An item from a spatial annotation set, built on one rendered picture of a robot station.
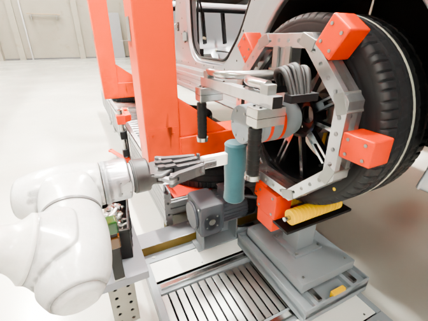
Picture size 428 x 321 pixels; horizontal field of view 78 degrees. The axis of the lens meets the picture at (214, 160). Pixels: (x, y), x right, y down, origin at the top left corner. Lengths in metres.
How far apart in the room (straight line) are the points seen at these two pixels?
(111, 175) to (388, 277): 1.48
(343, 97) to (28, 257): 0.71
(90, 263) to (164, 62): 0.91
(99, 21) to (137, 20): 1.93
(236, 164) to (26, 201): 0.70
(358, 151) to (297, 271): 0.66
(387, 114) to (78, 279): 0.75
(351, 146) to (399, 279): 1.09
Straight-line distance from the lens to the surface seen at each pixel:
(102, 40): 3.08
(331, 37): 0.79
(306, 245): 1.35
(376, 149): 0.74
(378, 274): 1.72
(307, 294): 1.26
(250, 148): 0.70
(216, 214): 1.28
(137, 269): 0.93
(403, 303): 1.64
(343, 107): 0.76
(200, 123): 0.99
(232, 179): 1.06
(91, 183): 0.55
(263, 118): 0.67
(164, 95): 1.20
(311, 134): 0.99
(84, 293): 0.44
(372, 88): 0.82
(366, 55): 0.83
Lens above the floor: 1.10
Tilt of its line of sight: 24 degrees down
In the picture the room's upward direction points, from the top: straight up
